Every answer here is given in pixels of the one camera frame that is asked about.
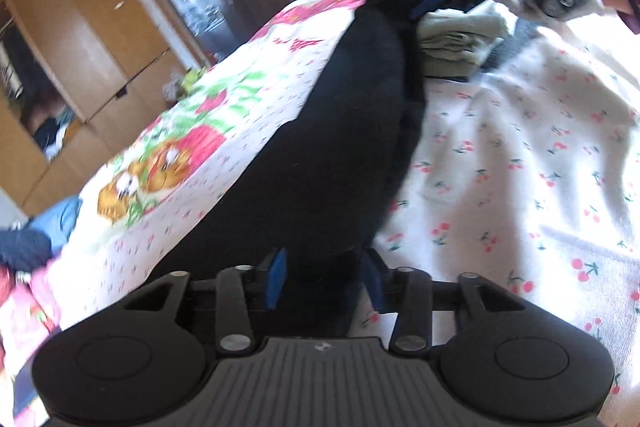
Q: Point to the navy jacket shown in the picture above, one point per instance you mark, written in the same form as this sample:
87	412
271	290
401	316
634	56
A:
22	249

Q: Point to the folded dark grey cloth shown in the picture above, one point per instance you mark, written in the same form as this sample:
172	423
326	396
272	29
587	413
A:
510	44

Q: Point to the clear plastic bag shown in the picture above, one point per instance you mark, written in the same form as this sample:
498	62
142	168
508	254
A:
171	88

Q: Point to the printed floral bedsheet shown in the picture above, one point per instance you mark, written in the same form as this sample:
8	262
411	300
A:
500	167

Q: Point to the black pants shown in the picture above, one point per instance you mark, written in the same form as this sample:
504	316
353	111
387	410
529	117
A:
340	132

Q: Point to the wooden wardrobe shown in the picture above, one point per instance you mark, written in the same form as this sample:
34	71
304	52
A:
75	22

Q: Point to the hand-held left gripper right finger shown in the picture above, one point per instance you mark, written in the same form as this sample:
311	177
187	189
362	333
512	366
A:
372	278

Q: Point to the clothes pile in wardrobe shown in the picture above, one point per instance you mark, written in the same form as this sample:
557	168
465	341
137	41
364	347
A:
50	127

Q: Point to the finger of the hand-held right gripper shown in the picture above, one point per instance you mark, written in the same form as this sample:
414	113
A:
427	6

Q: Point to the green toy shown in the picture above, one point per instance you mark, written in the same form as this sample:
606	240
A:
191	80

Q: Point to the folded grey-green clothes stack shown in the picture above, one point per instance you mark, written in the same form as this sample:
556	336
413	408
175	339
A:
460	37

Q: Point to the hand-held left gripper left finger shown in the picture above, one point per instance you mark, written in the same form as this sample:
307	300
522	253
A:
276	279

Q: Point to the blue pillow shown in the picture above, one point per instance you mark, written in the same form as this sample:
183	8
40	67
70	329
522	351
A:
62	219

